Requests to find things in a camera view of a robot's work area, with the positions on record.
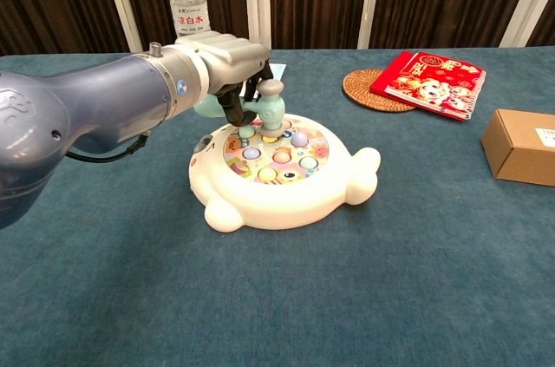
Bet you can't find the round woven rattan coaster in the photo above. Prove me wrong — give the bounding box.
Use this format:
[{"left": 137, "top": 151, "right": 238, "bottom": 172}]
[{"left": 342, "top": 69, "right": 418, "bottom": 114}]

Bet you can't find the teal velvet table cloth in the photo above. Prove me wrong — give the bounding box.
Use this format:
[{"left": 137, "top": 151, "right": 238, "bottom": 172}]
[{"left": 0, "top": 46, "right": 555, "bottom": 367}]

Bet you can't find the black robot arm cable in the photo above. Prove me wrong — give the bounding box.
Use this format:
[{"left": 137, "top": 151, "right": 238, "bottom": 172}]
[{"left": 64, "top": 131, "right": 151, "bottom": 164}]

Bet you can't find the red spiral-bound cartoon booklet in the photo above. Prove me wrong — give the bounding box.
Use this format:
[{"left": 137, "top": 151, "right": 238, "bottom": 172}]
[{"left": 369, "top": 49, "right": 487, "bottom": 122}]

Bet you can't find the brown cardboard box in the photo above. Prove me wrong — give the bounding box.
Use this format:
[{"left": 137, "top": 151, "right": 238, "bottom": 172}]
[{"left": 480, "top": 108, "right": 555, "bottom": 188}]

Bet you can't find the white picture card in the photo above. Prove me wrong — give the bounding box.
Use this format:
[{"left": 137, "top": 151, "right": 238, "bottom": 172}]
[{"left": 267, "top": 62, "right": 288, "bottom": 82}]

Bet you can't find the light blue toy hammer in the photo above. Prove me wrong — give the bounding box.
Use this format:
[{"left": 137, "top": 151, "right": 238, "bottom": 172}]
[{"left": 193, "top": 79, "right": 285, "bottom": 144}]

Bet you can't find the white whack-a-mole toy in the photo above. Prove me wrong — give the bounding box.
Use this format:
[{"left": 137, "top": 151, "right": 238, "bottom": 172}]
[{"left": 187, "top": 114, "right": 382, "bottom": 234}]

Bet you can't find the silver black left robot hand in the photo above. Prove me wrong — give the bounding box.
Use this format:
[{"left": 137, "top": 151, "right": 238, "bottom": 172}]
[{"left": 174, "top": 30, "right": 275, "bottom": 128}]

